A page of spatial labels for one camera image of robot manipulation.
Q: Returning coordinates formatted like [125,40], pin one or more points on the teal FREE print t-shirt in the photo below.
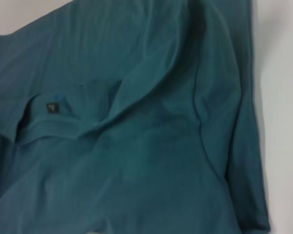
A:
[136,134]

